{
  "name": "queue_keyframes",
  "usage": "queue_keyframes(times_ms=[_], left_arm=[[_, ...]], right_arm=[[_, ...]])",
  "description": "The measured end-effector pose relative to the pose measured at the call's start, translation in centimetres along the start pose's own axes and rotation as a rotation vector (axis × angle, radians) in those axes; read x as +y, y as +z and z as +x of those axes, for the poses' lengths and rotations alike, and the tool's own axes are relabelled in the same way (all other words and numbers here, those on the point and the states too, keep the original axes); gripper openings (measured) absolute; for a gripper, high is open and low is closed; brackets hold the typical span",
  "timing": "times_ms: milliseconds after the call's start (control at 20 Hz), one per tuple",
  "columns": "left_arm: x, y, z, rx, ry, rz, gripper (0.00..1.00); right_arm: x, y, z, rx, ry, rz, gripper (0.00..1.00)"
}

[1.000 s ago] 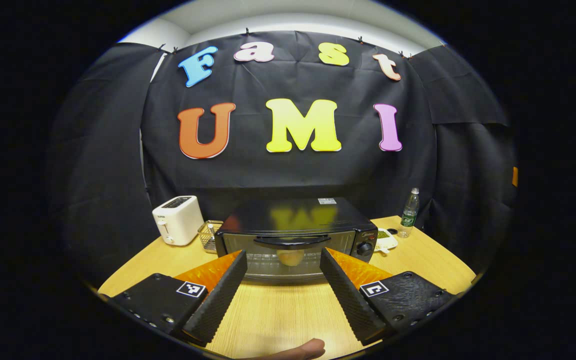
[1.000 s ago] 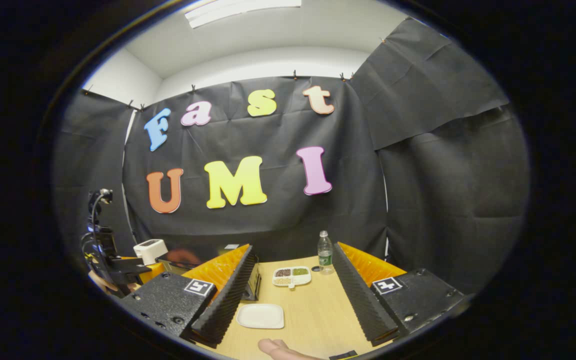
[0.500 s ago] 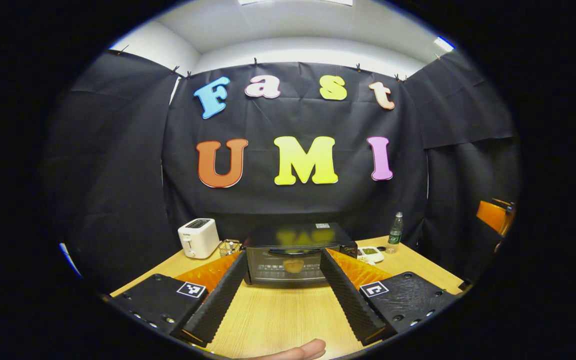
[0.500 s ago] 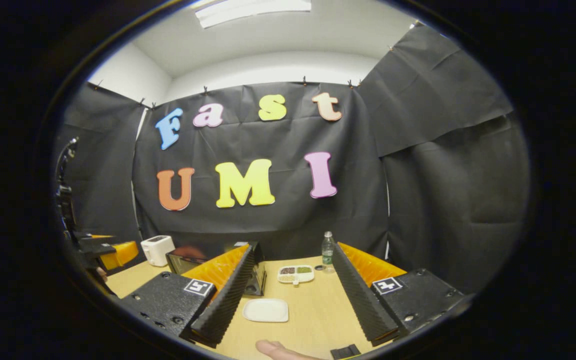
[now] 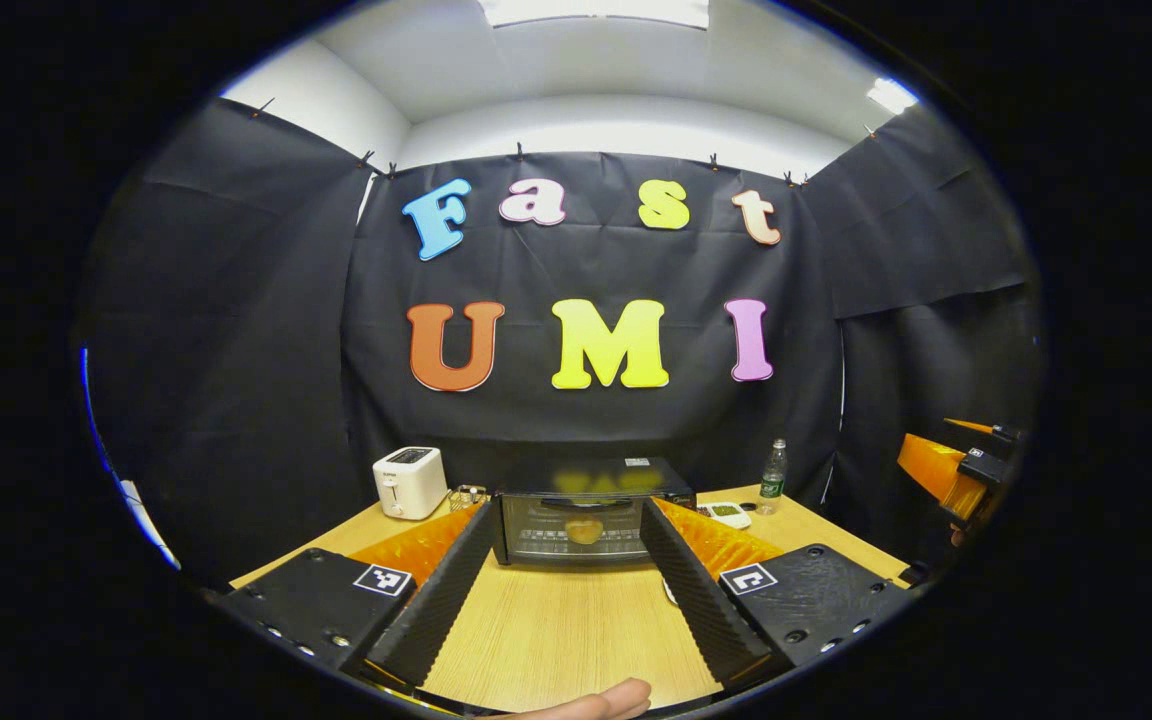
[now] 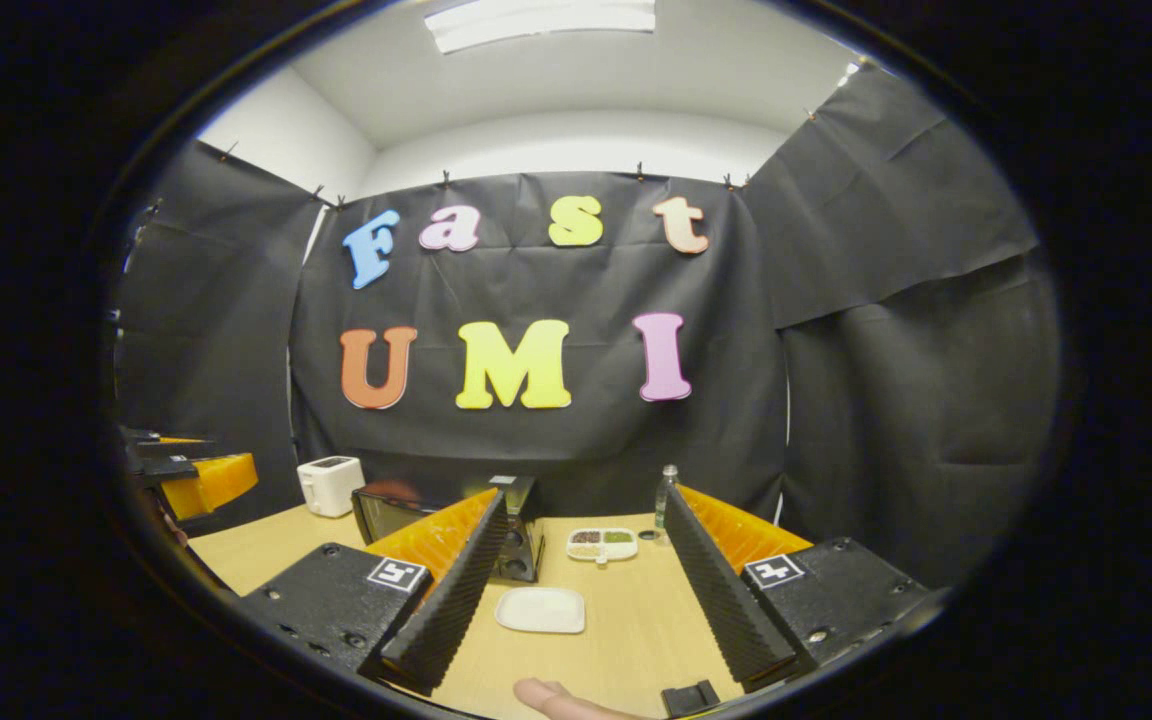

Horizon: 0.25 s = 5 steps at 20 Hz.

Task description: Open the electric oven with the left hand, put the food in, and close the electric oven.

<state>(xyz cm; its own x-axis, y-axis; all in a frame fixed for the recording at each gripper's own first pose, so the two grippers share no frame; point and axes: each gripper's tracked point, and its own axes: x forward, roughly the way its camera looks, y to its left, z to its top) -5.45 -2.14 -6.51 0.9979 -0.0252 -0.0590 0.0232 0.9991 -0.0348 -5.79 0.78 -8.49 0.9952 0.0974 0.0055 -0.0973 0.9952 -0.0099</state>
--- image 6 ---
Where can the white square plate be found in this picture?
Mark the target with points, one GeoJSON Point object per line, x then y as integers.
{"type": "Point", "coordinates": [541, 610]}

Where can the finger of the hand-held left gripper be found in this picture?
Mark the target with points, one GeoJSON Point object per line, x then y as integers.
{"type": "Point", "coordinates": [166, 437]}
{"type": "Point", "coordinates": [216, 482]}

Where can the black electric oven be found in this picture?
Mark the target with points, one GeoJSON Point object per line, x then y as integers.
{"type": "Point", "coordinates": [528, 550]}

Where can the white divided snack dish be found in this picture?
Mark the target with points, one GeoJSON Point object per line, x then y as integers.
{"type": "Point", "coordinates": [602, 554]}

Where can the white toaster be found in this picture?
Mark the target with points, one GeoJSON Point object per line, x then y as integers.
{"type": "Point", "coordinates": [331, 488]}

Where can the clear plastic water bottle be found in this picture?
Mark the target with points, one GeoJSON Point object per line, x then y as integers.
{"type": "Point", "coordinates": [666, 495]}

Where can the large ceiling light panel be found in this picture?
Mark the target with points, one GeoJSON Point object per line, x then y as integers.
{"type": "Point", "coordinates": [536, 22]}

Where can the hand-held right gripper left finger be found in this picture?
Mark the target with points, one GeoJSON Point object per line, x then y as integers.
{"type": "Point", "coordinates": [456, 610]}

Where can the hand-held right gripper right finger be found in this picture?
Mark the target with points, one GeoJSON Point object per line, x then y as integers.
{"type": "Point", "coordinates": [721, 600]}

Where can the small ceiling light panel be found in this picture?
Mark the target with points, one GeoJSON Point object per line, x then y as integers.
{"type": "Point", "coordinates": [848, 75]}

